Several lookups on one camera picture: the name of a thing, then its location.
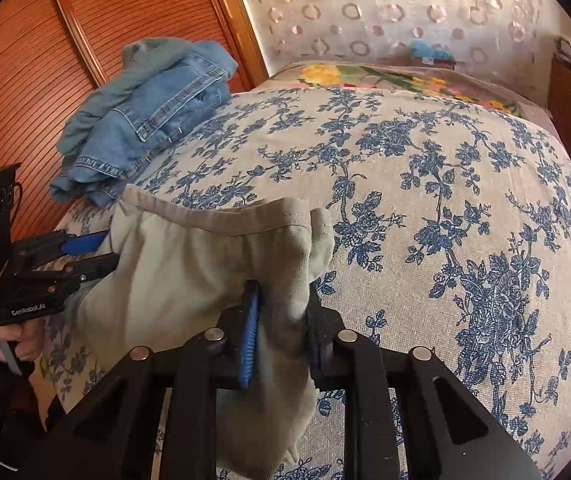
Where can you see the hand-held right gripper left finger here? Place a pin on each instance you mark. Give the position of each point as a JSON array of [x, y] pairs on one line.
[[250, 335]]

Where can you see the blue floral bedsheet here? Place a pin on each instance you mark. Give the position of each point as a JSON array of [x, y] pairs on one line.
[[440, 210]]

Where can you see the colourful floral blanket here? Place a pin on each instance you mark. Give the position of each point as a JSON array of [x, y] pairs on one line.
[[365, 77]]

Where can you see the person's left hand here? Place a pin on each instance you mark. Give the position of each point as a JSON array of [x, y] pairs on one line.
[[30, 340]]

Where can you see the grey-green pants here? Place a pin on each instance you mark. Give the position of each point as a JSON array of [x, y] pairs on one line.
[[180, 270]]

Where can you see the sheer curtain with circles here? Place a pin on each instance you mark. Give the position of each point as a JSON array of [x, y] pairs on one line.
[[390, 5]]

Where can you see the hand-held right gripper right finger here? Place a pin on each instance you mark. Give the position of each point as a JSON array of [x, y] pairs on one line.
[[323, 345]]

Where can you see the cardboard box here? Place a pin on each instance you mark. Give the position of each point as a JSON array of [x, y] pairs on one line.
[[443, 64]]

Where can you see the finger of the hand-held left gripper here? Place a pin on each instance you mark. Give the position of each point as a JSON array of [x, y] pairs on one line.
[[95, 266], [82, 244]]

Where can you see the wooden slatted wardrobe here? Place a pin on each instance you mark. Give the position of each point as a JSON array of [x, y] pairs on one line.
[[65, 60]]

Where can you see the blue denim jeans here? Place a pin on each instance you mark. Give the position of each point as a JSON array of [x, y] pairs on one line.
[[155, 105]]

